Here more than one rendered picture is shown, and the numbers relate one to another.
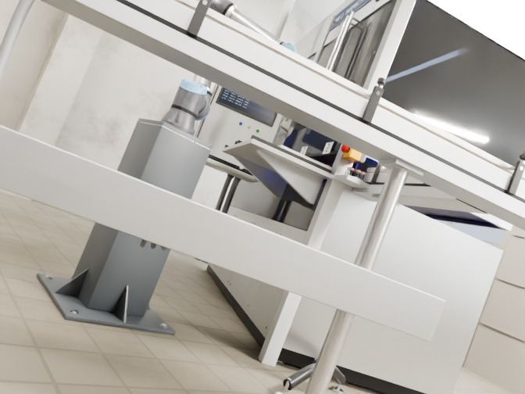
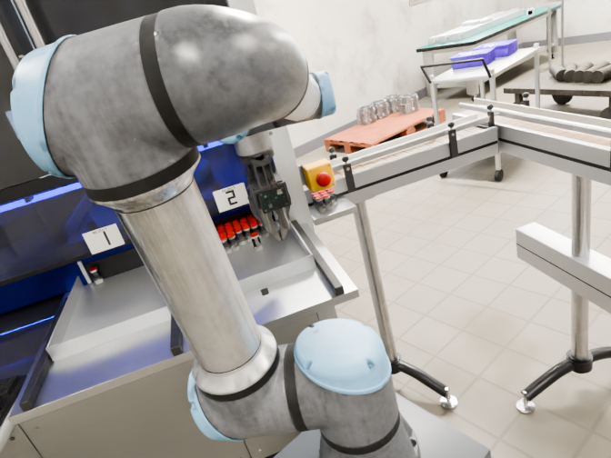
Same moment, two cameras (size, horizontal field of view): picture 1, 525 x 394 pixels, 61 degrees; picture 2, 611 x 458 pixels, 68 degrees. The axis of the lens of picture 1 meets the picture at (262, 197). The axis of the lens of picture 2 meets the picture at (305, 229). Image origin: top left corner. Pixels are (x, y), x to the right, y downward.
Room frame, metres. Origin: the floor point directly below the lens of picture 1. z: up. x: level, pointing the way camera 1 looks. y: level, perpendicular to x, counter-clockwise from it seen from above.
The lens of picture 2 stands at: (1.84, 0.92, 1.40)
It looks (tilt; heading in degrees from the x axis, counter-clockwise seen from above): 24 degrees down; 276
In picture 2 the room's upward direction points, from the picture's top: 15 degrees counter-clockwise
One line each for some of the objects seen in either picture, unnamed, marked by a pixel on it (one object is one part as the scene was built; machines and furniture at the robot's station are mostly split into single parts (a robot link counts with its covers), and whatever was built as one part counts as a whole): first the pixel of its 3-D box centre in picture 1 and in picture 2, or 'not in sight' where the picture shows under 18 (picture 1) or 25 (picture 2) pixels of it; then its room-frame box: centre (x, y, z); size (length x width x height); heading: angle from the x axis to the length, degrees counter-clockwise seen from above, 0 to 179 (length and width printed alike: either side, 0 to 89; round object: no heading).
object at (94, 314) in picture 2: not in sight; (119, 294); (2.44, -0.03, 0.90); 0.34 x 0.26 x 0.04; 105
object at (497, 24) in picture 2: not in sight; (494, 48); (-0.48, -5.53, 0.40); 2.23 x 0.84 x 0.81; 40
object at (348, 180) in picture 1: (354, 183); (328, 208); (1.90, -0.35, 0.87); 0.14 x 0.13 x 0.02; 105
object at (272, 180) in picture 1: (258, 177); not in sight; (2.50, 0.07, 0.79); 0.34 x 0.03 x 0.13; 105
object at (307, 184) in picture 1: (285, 177); not in sight; (2.02, -0.07, 0.79); 0.34 x 0.03 x 0.13; 105
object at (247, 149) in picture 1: (277, 164); (190, 294); (2.26, -0.01, 0.87); 0.70 x 0.48 x 0.02; 15
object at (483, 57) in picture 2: not in sight; (485, 107); (0.66, -2.62, 0.45); 0.96 x 0.55 x 0.89; 41
